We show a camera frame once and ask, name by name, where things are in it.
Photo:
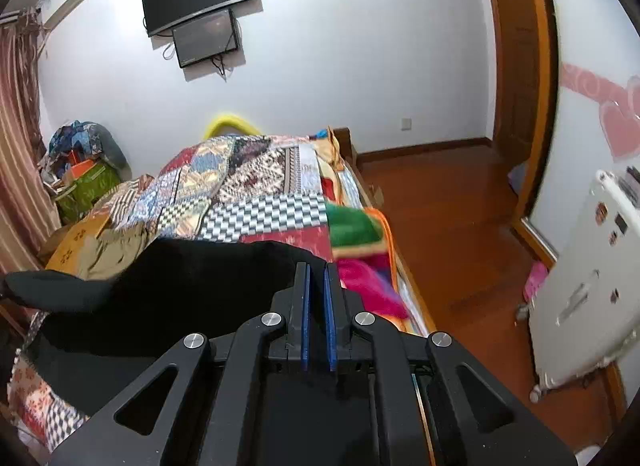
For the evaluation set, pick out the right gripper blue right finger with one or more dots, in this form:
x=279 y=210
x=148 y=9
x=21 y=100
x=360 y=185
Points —
x=432 y=402

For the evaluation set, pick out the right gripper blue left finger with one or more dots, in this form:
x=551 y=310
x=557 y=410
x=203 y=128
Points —
x=197 y=405

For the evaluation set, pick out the black pants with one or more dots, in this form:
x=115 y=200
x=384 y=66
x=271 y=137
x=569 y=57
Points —
x=101 y=334

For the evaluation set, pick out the pink slipper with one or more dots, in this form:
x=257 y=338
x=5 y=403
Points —
x=537 y=275

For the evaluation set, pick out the colourful fleece blanket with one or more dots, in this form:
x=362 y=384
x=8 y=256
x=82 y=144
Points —
x=362 y=245

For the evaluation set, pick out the folded khaki pants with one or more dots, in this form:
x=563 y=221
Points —
x=109 y=254

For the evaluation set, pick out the white suitcase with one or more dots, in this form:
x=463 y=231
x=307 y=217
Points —
x=586 y=314

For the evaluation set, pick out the orange patterned sheet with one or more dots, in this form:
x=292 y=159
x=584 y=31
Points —
x=65 y=257

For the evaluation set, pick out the patchwork patterned bedspread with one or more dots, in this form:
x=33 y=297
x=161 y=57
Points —
x=225 y=190

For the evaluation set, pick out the green storage bag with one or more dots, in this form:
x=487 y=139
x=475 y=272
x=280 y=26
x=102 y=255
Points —
x=81 y=196

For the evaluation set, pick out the striped red curtain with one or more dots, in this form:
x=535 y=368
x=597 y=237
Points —
x=28 y=214

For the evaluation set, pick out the yellow curved pillow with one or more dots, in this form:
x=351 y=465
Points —
x=225 y=123

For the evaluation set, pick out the pile of blue clothes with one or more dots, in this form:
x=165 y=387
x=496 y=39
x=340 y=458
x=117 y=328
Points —
x=88 y=141

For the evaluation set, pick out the small black monitor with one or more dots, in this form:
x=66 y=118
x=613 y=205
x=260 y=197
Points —
x=205 y=37

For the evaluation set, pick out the white sliding wardrobe door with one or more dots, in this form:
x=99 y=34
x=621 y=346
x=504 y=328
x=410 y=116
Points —
x=596 y=125

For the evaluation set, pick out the wooden wardrobe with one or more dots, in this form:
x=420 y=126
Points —
x=527 y=62

